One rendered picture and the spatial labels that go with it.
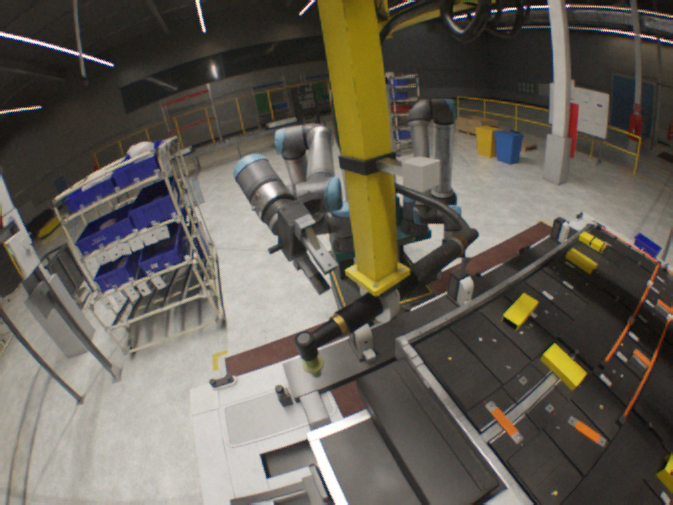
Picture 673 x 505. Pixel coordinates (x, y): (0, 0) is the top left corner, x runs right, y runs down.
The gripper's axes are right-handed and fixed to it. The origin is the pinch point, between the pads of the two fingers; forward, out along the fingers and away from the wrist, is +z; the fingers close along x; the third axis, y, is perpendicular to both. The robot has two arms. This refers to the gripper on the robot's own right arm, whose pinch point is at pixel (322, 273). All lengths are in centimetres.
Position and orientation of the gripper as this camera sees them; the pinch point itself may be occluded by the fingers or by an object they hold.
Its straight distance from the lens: 52.7
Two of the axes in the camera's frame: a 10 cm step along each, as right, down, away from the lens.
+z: 5.6, 7.5, -3.6
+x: 1.6, -5.2, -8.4
